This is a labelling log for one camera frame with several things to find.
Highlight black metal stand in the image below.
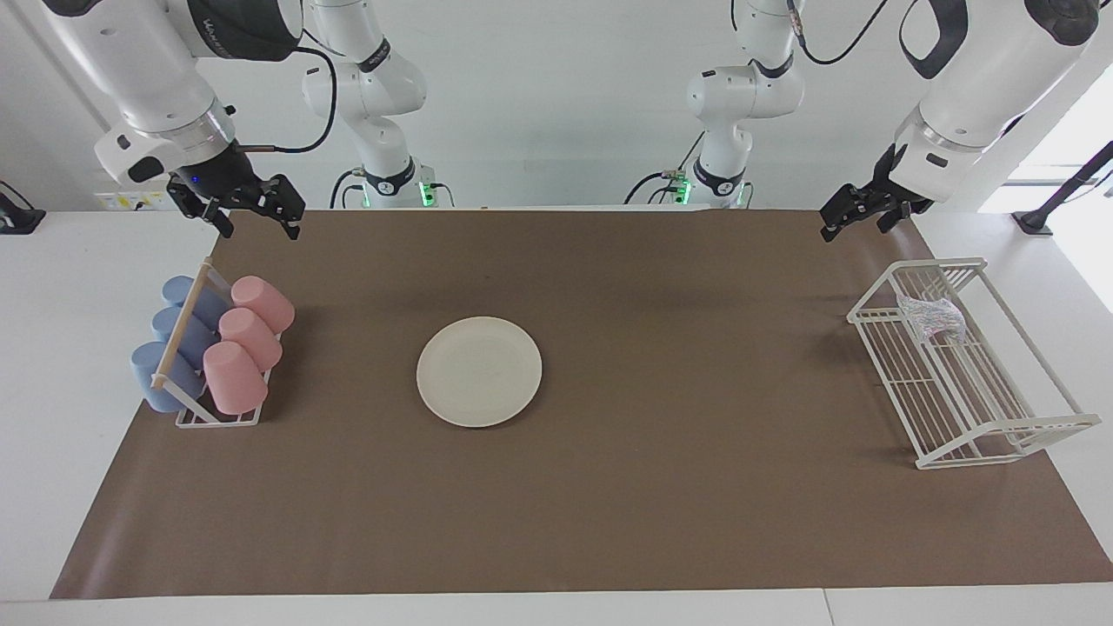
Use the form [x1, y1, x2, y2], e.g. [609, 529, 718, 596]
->
[1013, 142, 1113, 236]

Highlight black base cable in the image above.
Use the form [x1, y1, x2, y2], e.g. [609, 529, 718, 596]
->
[623, 130, 707, 206]
[329, 170, 366, 210]

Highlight white wall socket box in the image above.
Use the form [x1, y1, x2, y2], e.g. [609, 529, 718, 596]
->
[94, 191, 170, 212]

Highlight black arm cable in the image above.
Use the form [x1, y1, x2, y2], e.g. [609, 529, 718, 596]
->
[235, 30, 338, 156]
[787, 0, 890, 67]

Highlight black clamp mount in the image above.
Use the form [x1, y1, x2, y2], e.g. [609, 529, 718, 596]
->
[0, 181, 46, 234]

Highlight cup rack with wooden handle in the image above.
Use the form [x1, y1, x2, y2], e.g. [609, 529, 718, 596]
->
[152, 258, 281, 429]

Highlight white wire dish rack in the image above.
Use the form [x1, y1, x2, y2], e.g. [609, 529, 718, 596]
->
[848, 257, 1102, 470]

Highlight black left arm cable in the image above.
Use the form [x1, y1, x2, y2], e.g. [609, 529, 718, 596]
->
[787, 0, 890, 67]

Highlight brown table mat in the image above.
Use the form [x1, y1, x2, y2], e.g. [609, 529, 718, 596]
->
[50, 209, 1113, 601]

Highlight plastic wrapper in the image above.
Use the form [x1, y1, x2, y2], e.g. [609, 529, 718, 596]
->
[896, 295, 968, 345]

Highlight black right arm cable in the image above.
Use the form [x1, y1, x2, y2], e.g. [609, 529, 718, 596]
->
[235, 30, 338, 156]

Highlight black right base cable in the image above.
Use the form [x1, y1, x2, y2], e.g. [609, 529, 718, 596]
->
[329, 170, 366, 210]

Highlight blue plastic cup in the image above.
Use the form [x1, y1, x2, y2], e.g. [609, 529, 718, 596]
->
[152, 306, 218, 370]
[162, 276, 231, 331]
[130, 342, 208, 413]

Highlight cream round plate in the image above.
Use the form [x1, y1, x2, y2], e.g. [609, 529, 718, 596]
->
[417, 316, 543, 429]

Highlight pink plastic cup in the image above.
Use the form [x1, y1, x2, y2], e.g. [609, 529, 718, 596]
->
[230, 276, 296, 335]
[218, 308, 283, 373]
[203, 341, 269, 416]

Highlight black left base cable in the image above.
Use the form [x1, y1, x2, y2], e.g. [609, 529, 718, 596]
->
[623, 130, 707, 206]

